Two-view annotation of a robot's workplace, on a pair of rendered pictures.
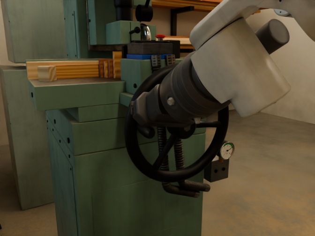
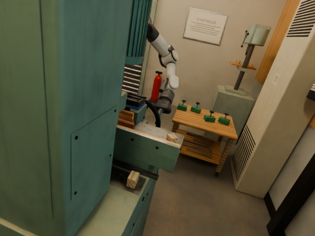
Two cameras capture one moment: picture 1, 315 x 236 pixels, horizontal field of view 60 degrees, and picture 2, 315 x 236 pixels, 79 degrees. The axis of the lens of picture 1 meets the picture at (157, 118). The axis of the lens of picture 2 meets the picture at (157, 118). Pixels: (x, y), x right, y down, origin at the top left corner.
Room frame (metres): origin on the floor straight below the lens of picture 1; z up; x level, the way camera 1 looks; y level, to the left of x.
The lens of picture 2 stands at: (1.33, 0.69, 1.32)
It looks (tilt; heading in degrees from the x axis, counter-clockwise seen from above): 25 degrees down; 220
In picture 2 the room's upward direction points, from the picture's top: 12 degrees clockwise
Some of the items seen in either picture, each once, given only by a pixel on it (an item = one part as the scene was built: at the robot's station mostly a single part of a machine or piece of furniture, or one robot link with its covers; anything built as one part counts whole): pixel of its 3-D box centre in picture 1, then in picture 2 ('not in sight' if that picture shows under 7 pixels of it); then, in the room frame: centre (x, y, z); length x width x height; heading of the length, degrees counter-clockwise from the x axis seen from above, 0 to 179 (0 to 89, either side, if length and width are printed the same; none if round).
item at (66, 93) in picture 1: (140, 88); (120, 127); (0.83, 0.05, 0.87); 0.61 x 0.30 x 0.06; 119
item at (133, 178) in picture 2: not in sight; (132, 179); (0.95, 0.32, 0.82); 0.04 x 0.03 x 0.04; 32
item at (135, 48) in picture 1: (155, 48); (130, 98); (0.76, 0.01, 0.99); 0.13 x 0.11 x 0.06; 119
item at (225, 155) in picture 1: (223, 151); not in sight; (0.86, -0.22, 0.65); 0.06 x 0.04 x 0.08; 119
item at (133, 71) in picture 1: (153, 75); (128, 112); (0.76, 0.01, 0.91); 0.15 x 0.14 x 0.09; 119
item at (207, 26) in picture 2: not in sight; (204, 26); (-1.69, -1.26, 1.48); 0.64 x 0.02 x 0.46; 122
